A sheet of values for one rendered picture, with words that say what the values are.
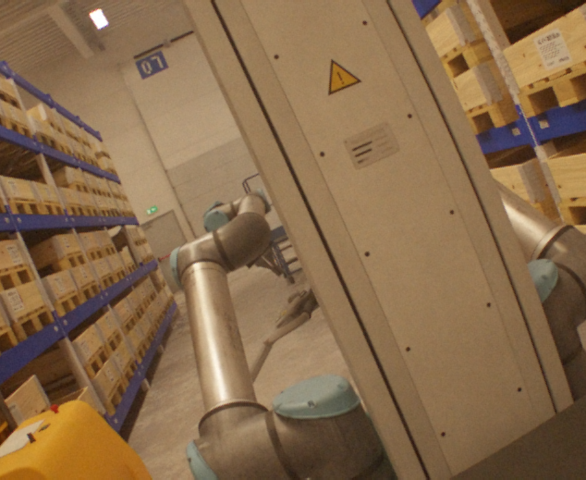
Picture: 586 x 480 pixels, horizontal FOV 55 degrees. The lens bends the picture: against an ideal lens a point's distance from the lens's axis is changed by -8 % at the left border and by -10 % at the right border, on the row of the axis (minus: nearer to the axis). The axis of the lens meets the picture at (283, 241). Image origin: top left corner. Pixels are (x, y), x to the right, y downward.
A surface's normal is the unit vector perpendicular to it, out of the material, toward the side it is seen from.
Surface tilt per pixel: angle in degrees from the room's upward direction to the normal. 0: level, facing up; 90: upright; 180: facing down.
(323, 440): 89
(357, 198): 90
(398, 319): 90
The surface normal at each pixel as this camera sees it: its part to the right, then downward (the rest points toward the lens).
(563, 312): 0.35, -0.08
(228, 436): -0.30, -0.73
